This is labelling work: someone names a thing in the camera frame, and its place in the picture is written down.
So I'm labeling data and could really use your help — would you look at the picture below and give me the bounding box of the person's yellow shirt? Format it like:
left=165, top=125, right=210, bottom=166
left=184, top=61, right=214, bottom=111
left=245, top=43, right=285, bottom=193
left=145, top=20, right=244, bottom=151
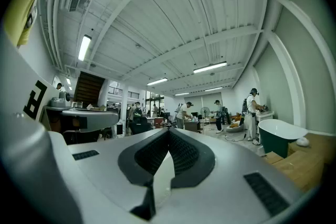
left=4, top=0, right=40, bottom=47

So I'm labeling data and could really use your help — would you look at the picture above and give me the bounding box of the black office chair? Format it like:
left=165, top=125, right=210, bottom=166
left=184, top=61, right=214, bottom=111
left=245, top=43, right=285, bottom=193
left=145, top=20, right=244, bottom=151
left=129, top=116, right=153, bottom=136

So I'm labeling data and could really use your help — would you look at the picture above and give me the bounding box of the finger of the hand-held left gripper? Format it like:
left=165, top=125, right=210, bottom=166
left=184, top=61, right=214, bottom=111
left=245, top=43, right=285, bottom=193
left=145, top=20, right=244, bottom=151
left=60, top=109, right=120, bottom=131

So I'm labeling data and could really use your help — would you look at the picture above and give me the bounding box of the white vanity cabinet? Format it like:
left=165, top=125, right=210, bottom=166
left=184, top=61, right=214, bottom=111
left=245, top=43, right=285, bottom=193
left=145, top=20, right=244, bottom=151
left=255, top=110, right=275, bottom=128

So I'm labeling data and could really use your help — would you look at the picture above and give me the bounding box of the tall cardboard box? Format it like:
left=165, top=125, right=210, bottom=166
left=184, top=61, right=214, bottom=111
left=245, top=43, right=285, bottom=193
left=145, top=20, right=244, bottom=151
left=287, top=133, right=332, bottom=163

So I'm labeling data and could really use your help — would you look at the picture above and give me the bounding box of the dark wooden staircase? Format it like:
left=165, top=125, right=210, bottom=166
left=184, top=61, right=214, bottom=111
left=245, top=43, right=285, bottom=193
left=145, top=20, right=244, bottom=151
left=73, top=70, right=106, bottom=109

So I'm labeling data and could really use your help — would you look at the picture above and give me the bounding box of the white countertop appliance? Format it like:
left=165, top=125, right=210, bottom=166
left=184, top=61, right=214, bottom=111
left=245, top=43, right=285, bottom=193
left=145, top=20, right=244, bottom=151
left=49, top=91, right=72, bottom=108

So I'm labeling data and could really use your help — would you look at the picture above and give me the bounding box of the white bean bag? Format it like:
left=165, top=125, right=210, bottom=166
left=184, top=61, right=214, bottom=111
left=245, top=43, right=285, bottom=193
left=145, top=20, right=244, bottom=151
left=226, top=123, right=245, bottom=134

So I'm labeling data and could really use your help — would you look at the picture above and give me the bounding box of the white rounded object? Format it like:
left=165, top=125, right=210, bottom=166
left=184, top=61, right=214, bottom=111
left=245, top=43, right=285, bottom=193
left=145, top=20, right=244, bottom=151
left=296, top=136, right=311, bottom=147

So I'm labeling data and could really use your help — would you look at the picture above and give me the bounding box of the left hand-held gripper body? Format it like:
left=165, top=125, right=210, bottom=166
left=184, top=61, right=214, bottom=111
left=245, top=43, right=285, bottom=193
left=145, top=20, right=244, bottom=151
left=0, top=28, right=85, bottom=224

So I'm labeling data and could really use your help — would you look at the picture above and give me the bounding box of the dark bathtub white interior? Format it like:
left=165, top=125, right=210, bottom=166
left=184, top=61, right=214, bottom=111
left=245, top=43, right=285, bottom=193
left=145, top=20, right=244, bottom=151
left=258, top=119, right=308, bottom=159

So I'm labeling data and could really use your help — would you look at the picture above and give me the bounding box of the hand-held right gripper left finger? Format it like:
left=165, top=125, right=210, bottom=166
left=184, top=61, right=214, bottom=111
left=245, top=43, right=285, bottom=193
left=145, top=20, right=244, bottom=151
left=48, top=127, right=169, bottom=224

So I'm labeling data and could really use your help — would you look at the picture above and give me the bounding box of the large torn cardboard box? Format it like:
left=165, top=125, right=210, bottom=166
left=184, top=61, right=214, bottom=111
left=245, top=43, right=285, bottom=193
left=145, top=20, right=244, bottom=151
left=262, top=151, right=328, bottom=194

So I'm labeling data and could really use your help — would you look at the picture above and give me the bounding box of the brown wooden table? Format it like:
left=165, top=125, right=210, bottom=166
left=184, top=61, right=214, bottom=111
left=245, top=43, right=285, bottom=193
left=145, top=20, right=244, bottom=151
left=183, top=119, right=203, bottom=135

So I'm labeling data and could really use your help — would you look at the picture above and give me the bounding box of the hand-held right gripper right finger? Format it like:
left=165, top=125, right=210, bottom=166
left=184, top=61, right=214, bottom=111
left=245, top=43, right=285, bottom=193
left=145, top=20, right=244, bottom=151
left=152, top=127, right=303, bottom=224

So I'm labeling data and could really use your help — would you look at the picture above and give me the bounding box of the grey workbench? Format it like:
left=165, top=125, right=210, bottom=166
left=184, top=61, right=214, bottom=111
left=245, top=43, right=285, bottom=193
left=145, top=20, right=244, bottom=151
left=41, top=105, right=79, bottom=132

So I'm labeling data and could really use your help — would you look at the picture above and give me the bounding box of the black standing fan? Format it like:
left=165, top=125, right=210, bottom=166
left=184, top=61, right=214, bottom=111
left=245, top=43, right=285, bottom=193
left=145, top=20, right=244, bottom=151
left=200, top=106, right=211, bottom=128

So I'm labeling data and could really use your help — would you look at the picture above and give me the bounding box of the grey shoulder strap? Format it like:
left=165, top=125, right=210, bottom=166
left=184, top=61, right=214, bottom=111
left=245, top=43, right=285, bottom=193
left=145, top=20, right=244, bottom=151
left=25, top=6, right=36, bottom=29

